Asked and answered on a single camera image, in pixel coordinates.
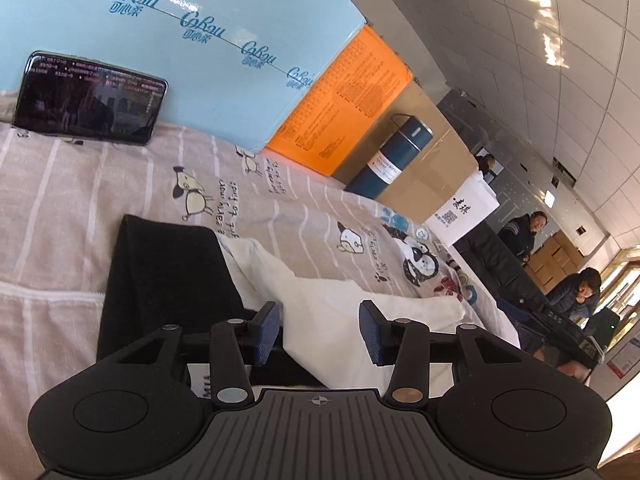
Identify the black leather sofa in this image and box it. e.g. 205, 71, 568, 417
452, 222, 556, 341

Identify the orange cardboard box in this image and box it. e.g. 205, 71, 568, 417
265, 25, 414, 179

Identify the wooden framed window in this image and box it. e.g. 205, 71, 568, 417
597, 244, 640, 318

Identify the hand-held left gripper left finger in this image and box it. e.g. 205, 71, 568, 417
100, 301, 282, 409

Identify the black smartphone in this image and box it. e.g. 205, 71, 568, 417
12, 50, 169, 147

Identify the white paper bag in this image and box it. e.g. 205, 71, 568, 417
424, 172, 500, 249

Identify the large light blue box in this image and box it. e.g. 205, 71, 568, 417
0, 0, 367, 157

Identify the brown cardboard box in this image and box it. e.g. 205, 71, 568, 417
332, 82, 479, 224

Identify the white and black garment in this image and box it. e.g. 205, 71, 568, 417
97, 214, 469, 392

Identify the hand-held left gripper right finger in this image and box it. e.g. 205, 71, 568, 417
358, 300, 524, 406

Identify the dark blue vacuum bottle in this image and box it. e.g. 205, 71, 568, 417
345, 114, 434, 200

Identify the printed striped bedsheet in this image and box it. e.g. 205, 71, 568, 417
0, 89, 522, 480

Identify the stack of cardboard boxes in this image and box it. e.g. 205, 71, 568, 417
522, 232, 587, 294

